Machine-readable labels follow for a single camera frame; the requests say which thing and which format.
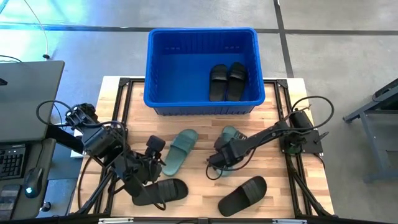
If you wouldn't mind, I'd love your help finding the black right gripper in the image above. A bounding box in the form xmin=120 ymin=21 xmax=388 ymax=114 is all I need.
xmin=214 ymin=131 xmax=251 ymax=158

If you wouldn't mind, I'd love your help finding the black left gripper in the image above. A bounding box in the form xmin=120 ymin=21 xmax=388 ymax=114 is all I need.
xmin=126 ymin=154 xmax=163 ymax=198

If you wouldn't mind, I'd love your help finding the green slide sandal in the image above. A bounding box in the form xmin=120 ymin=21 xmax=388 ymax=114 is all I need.
xmin=161 ymin=129 xmax=199 ymax=177
xmin=216 ymin=125 xmax=247 ymax=178

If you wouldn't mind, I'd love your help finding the black slide sandal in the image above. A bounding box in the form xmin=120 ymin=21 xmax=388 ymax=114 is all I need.
xmin=208 ymin=63 xmax=229 ymax=103
xmin=226 ymin=62 xmax=248 ymax=102
xmin=132 ymin=178 xmax=189 ymax=207
xmin=217 ymin=175 xmax=268 ymax=218

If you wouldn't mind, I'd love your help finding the blue plastic bin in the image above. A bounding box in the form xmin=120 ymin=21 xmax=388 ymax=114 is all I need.
xmin=143 ymin=27 xmax=266 ymax=116

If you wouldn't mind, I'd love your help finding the dark grey desk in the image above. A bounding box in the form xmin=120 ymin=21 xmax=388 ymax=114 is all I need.
xmin=0 ymin=136 xmax=57 ymax=224

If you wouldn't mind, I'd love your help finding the black computer mouse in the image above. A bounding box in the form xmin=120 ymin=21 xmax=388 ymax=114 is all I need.
xmin=24 ymin=167 xmax=45 ymax=198

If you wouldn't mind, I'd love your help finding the black keyboard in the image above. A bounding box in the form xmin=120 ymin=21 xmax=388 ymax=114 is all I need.
xmin=0 ymin=144 xmax=27 ymax=180

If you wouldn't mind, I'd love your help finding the blue-grey metal cart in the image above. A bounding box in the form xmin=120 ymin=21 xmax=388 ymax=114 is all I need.
xmin=343 ymin=77 xmax=398 ymax=184

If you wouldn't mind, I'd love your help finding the black flat device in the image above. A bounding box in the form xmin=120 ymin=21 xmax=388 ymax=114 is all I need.
xmin=372 ymin=78 xmax=398 ymax=103

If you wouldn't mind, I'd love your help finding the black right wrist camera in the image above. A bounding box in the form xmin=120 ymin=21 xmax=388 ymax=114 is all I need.
xmin=207 ymin=153 xmax=229 ymax=169

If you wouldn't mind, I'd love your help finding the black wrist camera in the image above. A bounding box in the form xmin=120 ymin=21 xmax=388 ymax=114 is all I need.
xmin=146 ymin=135 xmax=163 ymax=159
xmin=207 ymin=153 xmax=229 ymax=169

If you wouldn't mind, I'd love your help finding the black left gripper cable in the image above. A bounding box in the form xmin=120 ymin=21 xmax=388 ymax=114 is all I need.
xmin=139 ymin=183 xmax=167 ymax=212

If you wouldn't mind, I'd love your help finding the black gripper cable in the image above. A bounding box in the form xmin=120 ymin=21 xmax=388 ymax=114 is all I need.
xmin=139 ymin=183 xmax=167 ymax=212
xmin=205 ymin=155 xmax=249 ymax=181

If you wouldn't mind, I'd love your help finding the silver metal bracket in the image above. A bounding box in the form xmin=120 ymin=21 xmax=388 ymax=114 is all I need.
xmin=272 ymin=219 xmax=308 ymax=224
xmin=98 ymin=217 xmax=134 ymax=224

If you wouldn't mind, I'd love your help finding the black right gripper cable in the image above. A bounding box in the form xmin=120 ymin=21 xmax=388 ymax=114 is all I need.
xmin=205 ymin=155 xmax=249 ymax=181

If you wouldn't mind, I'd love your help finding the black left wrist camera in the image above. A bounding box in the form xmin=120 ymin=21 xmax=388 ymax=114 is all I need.
xmin=146 ymin=135 xmax=163 ymax=159

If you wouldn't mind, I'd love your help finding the black cable bundle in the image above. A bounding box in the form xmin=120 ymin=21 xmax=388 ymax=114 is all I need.
xmin=287 ymin=155 xmax=331 ymax=217
xmin=73 ymin=155 xmax=121 ymax=216

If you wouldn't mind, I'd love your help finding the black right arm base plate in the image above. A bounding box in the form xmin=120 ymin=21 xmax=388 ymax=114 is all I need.
xmin=279 ymin=129 xmax=324 ymax=156

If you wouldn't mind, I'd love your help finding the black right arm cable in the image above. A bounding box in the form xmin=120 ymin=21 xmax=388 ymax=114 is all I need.
xmin=290 ymin=95 xmax=335 ymax=131

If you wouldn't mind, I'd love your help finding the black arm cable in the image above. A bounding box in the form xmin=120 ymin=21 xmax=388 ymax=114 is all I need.
xmin=290 ymin=95 xmax=335 ymax=131
xmin=36 ymin=100 xmax=94 ymax=128

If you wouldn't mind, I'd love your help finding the black aluminium table frame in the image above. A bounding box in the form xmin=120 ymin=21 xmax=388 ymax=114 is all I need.
xmin=68 ymin=77 xmax=336 ymax=224

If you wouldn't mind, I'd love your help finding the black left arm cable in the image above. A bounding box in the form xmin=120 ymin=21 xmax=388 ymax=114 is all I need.
xmin=36 ymin=100 xmax=94 ymax=128

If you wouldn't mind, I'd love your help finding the thin white floor cable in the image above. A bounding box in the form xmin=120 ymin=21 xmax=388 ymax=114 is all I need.
xmin=23 ymin=0 xmax=50 ymax=60

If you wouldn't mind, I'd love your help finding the thin black cable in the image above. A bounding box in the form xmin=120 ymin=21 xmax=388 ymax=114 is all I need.
xmin=0 ymin=54 xmax=22 ymax=63

